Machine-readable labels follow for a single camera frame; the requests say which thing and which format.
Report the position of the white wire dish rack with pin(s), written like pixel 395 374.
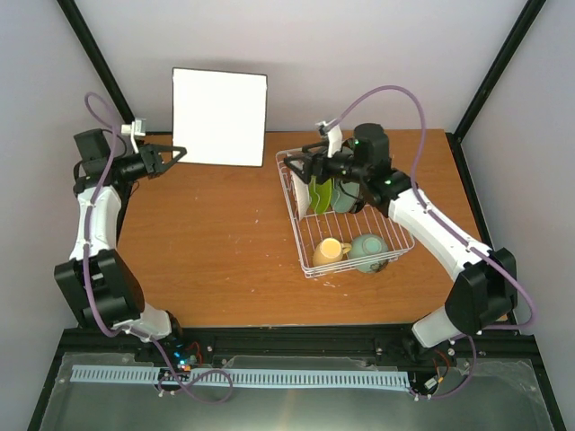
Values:
pixel 310 229

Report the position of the white square plate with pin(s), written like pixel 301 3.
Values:
pixel 219 117

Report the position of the black frame post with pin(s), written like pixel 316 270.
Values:
pixel 88 42
pixel 508 49

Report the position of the lime green plate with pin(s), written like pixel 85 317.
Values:
pixel 320 195

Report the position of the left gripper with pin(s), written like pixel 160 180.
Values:
pixel 150 156

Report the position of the light blue cable duct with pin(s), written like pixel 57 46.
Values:
pixel 246 378

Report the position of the yellow mug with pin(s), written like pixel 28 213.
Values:
pixel 330 251

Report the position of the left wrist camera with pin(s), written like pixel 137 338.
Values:
pixel 135 130

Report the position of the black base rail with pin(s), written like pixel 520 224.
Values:
pixel 379 345

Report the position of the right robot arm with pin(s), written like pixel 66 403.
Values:
pixel 483 288

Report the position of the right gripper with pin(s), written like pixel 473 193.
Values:
pixel 308 160

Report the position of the green celadon bowl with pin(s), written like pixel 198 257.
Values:
pixel 364 248

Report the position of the floral patterned bowl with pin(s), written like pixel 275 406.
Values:
pixel 302 198

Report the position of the teal flower plate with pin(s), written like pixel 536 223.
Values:
pixel 344 195

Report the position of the black rimmed plate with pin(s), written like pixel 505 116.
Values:
pixel 357 206

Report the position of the metal sheet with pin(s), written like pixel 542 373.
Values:
pixel 486 395

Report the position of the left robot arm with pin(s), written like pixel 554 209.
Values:
pixel 96 282

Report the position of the black frame post left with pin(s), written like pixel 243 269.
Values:
pixel 88 42

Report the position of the black frame post right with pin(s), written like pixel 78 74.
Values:
pixel 508 49

